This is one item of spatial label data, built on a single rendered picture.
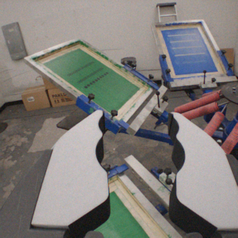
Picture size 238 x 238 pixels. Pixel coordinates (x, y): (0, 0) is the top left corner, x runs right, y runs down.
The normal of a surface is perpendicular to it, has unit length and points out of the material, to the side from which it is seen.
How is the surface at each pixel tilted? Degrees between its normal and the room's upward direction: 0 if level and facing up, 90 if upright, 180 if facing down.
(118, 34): 90
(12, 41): 90
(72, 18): 90
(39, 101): 90
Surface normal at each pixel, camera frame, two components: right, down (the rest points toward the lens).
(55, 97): 0.02, 0.53
